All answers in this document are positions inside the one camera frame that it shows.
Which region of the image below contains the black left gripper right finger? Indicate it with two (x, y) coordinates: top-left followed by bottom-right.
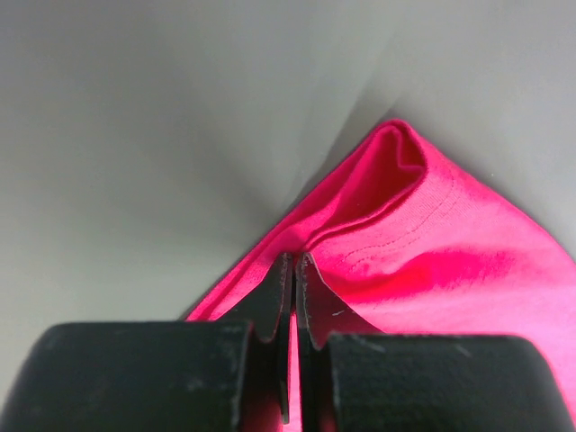
(294, 254), (575, 431)

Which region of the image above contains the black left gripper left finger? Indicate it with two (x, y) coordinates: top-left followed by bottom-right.
(1, 254), (293, 431)

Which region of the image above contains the red t shirt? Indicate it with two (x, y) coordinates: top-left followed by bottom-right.
(189, 120), (575, 408)

